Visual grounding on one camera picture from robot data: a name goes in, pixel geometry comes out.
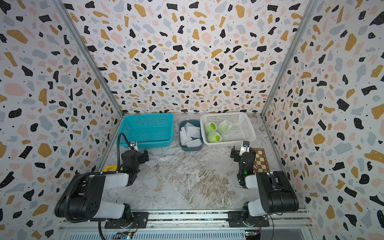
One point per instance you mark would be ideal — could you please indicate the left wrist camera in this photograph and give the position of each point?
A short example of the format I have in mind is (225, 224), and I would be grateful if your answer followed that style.
(133, 145)

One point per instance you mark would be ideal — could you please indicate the dark teal small bin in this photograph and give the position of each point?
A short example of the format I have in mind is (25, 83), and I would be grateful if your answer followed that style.
(190, 147)

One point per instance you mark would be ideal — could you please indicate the white foam net sleeve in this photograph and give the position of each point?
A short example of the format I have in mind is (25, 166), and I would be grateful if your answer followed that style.
(208, 128)
(210, 135)
(224, 127)

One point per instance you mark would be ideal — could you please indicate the yellow triangular plastic piece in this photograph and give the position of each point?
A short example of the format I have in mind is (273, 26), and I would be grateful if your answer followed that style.
(110, 168)

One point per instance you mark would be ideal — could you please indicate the teal plastic basket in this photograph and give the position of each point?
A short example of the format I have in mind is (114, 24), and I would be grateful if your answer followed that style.
(149, 130)

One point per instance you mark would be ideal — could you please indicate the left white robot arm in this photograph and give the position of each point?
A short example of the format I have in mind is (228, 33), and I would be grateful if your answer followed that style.
(82, 200)

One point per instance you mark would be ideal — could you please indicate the wooden chessboard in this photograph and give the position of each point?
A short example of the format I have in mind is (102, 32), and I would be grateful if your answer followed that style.
(260, 163)

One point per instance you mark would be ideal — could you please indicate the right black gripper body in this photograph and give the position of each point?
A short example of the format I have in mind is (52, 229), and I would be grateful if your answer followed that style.
(237, 158)

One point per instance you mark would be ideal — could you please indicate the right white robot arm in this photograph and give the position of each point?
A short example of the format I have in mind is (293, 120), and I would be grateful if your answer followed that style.
(276, 195)

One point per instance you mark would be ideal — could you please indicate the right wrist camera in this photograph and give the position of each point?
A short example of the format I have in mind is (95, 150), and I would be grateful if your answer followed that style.
(245, 148)

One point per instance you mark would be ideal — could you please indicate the white plastic basket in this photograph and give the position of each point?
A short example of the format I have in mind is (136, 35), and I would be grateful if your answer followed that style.
(241, 130)

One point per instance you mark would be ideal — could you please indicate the pile of white foam nets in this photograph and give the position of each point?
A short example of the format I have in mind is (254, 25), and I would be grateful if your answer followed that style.
(190, 135)

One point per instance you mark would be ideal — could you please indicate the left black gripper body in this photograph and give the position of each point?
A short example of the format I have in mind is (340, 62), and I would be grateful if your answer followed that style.
(139, 159)

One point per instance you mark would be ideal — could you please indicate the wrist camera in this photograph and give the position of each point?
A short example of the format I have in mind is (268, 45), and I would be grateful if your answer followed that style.
(245, 148)
(133, 145)

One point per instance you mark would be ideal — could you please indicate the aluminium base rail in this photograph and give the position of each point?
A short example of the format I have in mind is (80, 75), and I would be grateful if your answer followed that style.
(196, 225)

